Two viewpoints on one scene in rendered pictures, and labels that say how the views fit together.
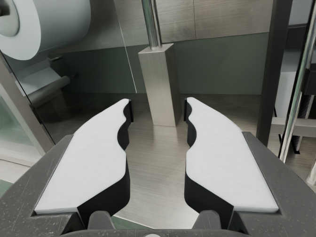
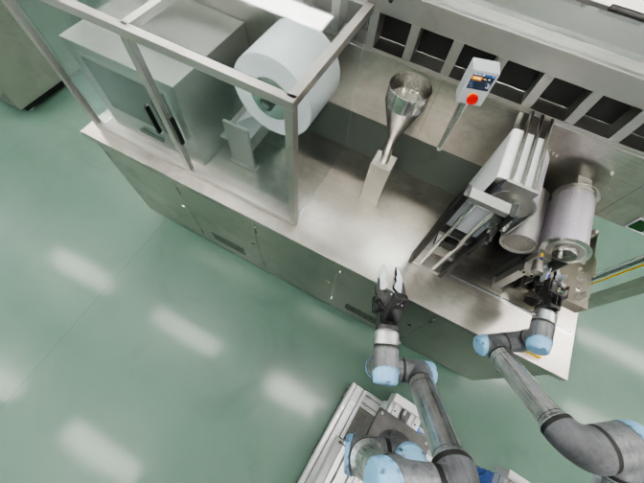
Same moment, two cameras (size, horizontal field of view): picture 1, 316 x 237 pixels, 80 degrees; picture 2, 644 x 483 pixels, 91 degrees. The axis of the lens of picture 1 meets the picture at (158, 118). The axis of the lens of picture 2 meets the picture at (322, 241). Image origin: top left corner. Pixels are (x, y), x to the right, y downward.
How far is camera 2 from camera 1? 1.00 m
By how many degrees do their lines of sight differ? 33
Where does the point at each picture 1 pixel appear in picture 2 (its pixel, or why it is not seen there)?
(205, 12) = (431, 126)
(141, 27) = (374, 107)
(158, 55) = (384, 172)
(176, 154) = (372, 231)
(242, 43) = (448, 157)
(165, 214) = (362, 266)
